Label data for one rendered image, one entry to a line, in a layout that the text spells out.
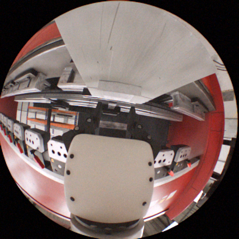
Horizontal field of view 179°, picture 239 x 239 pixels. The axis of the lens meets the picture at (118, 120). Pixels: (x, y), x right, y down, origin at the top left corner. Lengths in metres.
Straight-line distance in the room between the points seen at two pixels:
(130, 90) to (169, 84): 0.07
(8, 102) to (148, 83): 2.24
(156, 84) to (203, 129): 0.82
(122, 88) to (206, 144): 0.88
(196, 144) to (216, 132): 0.26
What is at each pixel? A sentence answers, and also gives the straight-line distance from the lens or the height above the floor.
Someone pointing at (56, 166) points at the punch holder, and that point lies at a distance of 0.37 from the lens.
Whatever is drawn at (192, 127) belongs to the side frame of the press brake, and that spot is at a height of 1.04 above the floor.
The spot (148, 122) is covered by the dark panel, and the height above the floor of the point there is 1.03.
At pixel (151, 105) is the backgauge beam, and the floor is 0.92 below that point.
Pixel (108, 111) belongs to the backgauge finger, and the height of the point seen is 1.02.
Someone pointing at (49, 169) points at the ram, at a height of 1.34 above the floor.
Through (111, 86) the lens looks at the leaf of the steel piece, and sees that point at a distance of 0.15.
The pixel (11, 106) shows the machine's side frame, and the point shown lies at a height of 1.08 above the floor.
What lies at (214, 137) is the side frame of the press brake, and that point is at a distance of 0.89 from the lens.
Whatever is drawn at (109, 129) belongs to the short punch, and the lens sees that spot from 0.27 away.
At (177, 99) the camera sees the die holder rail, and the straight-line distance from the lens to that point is 0.46.
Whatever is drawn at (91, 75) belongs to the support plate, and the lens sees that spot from 0.15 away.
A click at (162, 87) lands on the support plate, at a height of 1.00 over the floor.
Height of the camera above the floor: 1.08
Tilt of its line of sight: 1 degrees down
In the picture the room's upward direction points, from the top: 172 degrees counter-clockwise
